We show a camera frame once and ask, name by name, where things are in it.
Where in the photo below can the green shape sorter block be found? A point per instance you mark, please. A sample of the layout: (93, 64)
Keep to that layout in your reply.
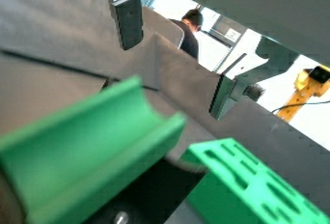
(240, 191)

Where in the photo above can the green arch object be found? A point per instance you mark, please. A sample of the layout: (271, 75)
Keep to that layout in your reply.
(73, 159)

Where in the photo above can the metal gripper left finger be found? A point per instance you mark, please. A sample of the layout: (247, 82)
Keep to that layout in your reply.
(125, 12)

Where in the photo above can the yellow stand with black camera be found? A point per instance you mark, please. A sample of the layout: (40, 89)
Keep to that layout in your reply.
(311, 84)

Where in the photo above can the black angled fixture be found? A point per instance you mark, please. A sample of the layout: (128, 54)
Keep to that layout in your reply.
(151, 198)

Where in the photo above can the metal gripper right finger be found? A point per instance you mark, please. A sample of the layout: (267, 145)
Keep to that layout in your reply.
(279, 58)

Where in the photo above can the person in dark shirt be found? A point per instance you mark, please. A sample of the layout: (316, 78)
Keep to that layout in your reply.
(190, 24)

